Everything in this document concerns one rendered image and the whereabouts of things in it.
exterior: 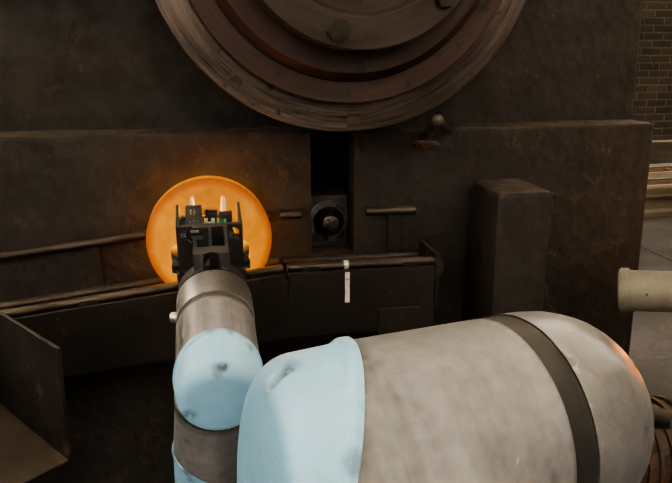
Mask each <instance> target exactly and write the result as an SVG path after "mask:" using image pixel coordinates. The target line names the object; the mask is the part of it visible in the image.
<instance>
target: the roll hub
mask: <svg viewBox="0 0 672 483"><path fill-rule="evenodd" d="M256 2H257V3H258V4H259V5H260V7H261V8H262V9H263V10H264V11H265V12H266V13H267V14H268V15H269V16H270V17H271V18H272V19H273V20H275V21H276V22H277V23H278V24H279V25H281V26H282V27H283V28H285V29H286V30H288V31H289V32H291V33H292V34H294V35H296V36H298V37H300V38H302V39H304V40H306V41H308V42H311V43H313V44H316V45H319V46H322V47H326V48H330V49H336V50H344V51H375V50H383V49H388V48H392V47H396V46H399V45H402V44H405V43H408V42H410V41H412V40H414V39H417V38H419V37H420V36H422V35H424V34H426V33H427V32H429V31H430V30H432V29H433V28H435V27H436V26H437V25H439V24H440V23H441V22H442V21H444V20H445V19H446V18H447V17H448V16H449V15H450V14H451V13H452V12H453V11H454V10H455V9H456V8H457V6H458V5H459V4H460V3H461V2H462V0H456V2H455V3H454V5H453V7H439V5H438V3H437V1H436V0H256ZM332 20H346V21H347V23H348V25H349V27H350V29H351V32H350V34H349V36H348V38H347V40H346V41H332V40H331V38H330V36H329V34H328V32H327V29H328V27H329V25H330V24H331V22H332Z"/></svg>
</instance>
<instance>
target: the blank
mask: <svg viewBox="0 0 672 483"><path fill-rule="evenodd" d="M221 195H223V196H224V197H225V203H226V211H229V210H232V222H238V221H237V202H240V209H241V216H242V223H243V241H246V242H247V243H248V244H249V250H250V265H251V268H247V269H246V270H248V269H254V268H261V267H264V266H265V264H266V262H267V260H268V257H269V254H270V250H271V242H272V235H271V227H270V223H269V220H268V217H267V214H266V212H265V210H264V208H263V206H262V205H261V203H260V202H259V200H258V199H257V198H256V196H255V195H254V194H253V193H252V192H251V191H250V190H248V189H247V188H246V187H244V186H243V185H241V184H240V183H238V182H236V181H233V180H231V179H228V178H225V177H220V176H198V177H193V178H189V179H187V180H184V181H182V182H180V183H178V184H176V185H175V186H173V187H172V188H170V189H169V190H168V191H167V192H166V193H165V194H164V195H163V196H162V197H161V198H160V199H159V201H158V202H157V204H156V205H155V207H154V209H153V211H152V213H151V216H150V219H149V222H148V226H147V231H146V247H147V252H148V256H149V259H150V262H151V264H152V266H153V268H154V269H155V271H156V272H157V274H158V275H159V276H160V278H161V279H162V280H163V281H164V282H165V283H169V282H175V281H177V273H172V259H171V248H172V247H173V246H174V245H177V239H176V227H175V225H176V205H179V215H180V216H181V215H185V206H188V205H190V198H191V197H193V198H194V203H195V205H202V216H203V215H204V210H206V209H208V210H217V213H218V214H217V215H219V211H220V204H221Z"/></svg>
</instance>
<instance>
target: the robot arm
mask: <svg viewBox="0 0 672 483"><path fill-rule="evenodd" d="M217 214H218V213H217V210H208V209H206V210H204V215H203V216H202V205H195V203H194V198H193V197H191V198H190V205H188V206H185V215H181V216H180V215H179V205H176V225H175V227H176V239H177V245H174V246H173V247H172V248H171V259H172V273H177V281H178V283H179V287H178V295H177V300H176V311H177V312H172V313H170V315H169V319H170V322H176V340H175V364H174V369H173V378H172V381H173V389H174V403H175V409H174V440H173V443H172V457H173V459H174V476H175V483H640V482H641V480H642V478H643V476H644V474H645V472H646V469H647V467H648V465H649V462H650V457H651V452H652V447H653V442H654V413H653V409H652V404H651V399H650V395H649V392H648V390H647V388H646V385H645V383H644V380H643V378H642V375H641V374H640V372H639V371H638V369H637V368H636V366H635V365H634V363H633V362H632V361H631V359H630V358H629V357H628V355H627V354H626V353H625V351H624V350H623V349H622V348H621V347H620V346H619V345H618V344H616V343H615V342H614V341H613V340H612V339H611V338H610V337H608V336H607V335H606V334H605V333H603V332H601V331H600V330H598V329H596V328H595V327H593V326H592V325H590V324H588V323H586V322H583V321H581V320H578V319H576V318H573V317H569V316H565V315H561V314H556V313H550V312H545V311H526V312H510V313H504V314H497V315H493V316H489V317H486V318H478V319H472V320H466V321H460V322H454V323H448V324H442V325H436V326H430V327H424V328H418V329H412V330H406V331H400V332H394V333H388V334H382V335H376V336H370V337H364V338H358V339H353V338H351V337H349V336H344V337H338V338H336V339H334V340H333V341H331V342H330V343H329V344H326V345H322V346H317V347H312V348H308V349H303V350H298V351H294V352H289V353H285V354H282V355H279V356H277V357H275V358H273V359H272V360H270V361H269V362H268V363H266V364H265V365H264V366H263V364H262V360H261V357H260V354H259V349H258V342H257V335H256V328H255V317H254V310H253V303H252V296H251V292H250V289H249V287H248V285H247V281H246V279H245V278H247V276H246V269H247V268H251V265H250V250H249V244H248V243H247V242H246V241H243V223H242V216H241V209H240V202H237V221H238V222H232V210H229V211H226V203H225V197H224V196H223V195H221V204H220V211H219V215H217ZM234 227H235V228H237V229H238V230H239V233H236V232H235V229H234Z"/></svg>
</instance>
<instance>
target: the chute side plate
mask: <svg viewBox="0 0 672 483"><path fill-rule="evenodd" d="M345 272H350V302H345ZM246 281H247V285H248V287H249V289H250V292H251V296H252V303H253V310H254V317H255V328H256V335H257V342H258V343H262V342H267V341H273V340H279V339H284V338H290V337H302V336H316V335H330V334H344V333H358V332H372V331H378V309H380V308H394V307H410V306H421V307H422V318H421V328H424V327H430V326H432V316H433V288H434V265H422V266H404V267H386V268H368V269H350V270H332V271H314V272H296V273H288V298H287V291H286V284H285V276H284V274H277V275H271V276H265V277H259V278H253V279H247V280H246ZM177 295H178V291H174V292H168V293H162V294H156V295H150V296H144V297H138V298H132V299H126V300H120V301H114V302H108V303H102V304H96V305H90V306H83V307H77V308H71V309H65V310H59V311H53V312H47V313H41V314H35V315H29V316H23V317H17V318H13V319H15V320H16V321H18V322H20V323H21V324H23V325H24V326H26V327H28V328H29V329H31V330H32V331H34V332H36V333H37V334H39V335H41V336H42V337H44V338H45V339H47V340H49V341H50V342H52V343H54V344H55V345H57V346H58V347H60V348H61V354H62V364H63V374H64V378H66V377H72V376H77V375H83V374H88V373H94V372H100V371H105V370H111V369H116V368H122V367H128V366H133V365H139V364H144V363H150V362H156V361H161V360H167V359H172V358H175V340H176V322H170V319H169V315H170V313H172V312H177V311H176V300H177Z"/></svg>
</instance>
